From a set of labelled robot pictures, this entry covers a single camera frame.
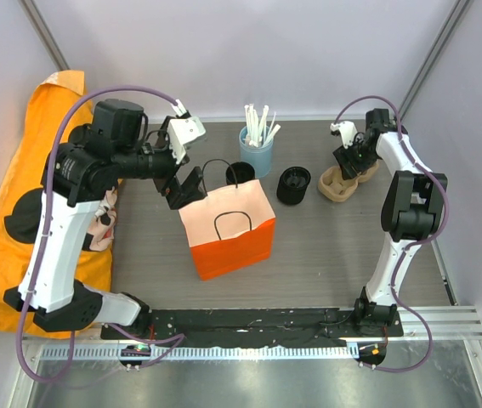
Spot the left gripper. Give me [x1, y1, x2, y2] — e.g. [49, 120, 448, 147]
[116, 117, 207, 208]

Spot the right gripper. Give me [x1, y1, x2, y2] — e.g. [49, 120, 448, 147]
[333, 135, 377, 180]

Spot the brown pulp cup carrier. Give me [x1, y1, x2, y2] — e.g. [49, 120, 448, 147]
[317, 161, 379, 202]

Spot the orange paper bag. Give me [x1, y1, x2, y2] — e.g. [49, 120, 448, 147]
[179, 178, 275, 281]

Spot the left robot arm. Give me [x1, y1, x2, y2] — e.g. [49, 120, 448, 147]
[3, 99, 206, 339]

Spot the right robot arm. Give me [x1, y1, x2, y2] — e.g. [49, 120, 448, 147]
[330, 109, 448, 336]

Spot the stack of black cups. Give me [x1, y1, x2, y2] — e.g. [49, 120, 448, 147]
[225, 161, 255, 185]

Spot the light blue tin cup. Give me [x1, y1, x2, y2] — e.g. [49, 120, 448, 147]
[239, 127, 273, 179]

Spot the white wrapped straws bundle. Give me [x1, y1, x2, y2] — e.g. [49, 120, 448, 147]
[241, 104, 281, 149]

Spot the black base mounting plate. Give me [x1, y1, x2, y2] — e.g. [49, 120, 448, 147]
[99, 306, 405, 349]

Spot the orange cartoon mouse cloth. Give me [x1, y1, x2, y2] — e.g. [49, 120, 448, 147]
[0, 70, 118, 332]

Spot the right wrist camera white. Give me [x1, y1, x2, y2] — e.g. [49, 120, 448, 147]
[330, 121, 358, 149]

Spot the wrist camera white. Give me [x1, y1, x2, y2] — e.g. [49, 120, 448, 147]
[167, 99, 206, 165]
[330, 121, 358, 149]

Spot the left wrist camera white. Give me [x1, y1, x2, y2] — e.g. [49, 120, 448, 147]
[167, 99, 206, 165]

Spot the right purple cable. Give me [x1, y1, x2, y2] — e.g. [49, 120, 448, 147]
[336, 94, 452, 372]

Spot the purple cable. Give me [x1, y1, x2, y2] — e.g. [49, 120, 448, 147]
[336, 94, 452, 372]
[14, 83, 190, 390]

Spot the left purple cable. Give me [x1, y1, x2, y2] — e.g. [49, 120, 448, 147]
[14, 83, 190, 390]

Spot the slotted aluminium rail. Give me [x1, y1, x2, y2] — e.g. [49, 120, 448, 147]
[43, 343, 360, 361]

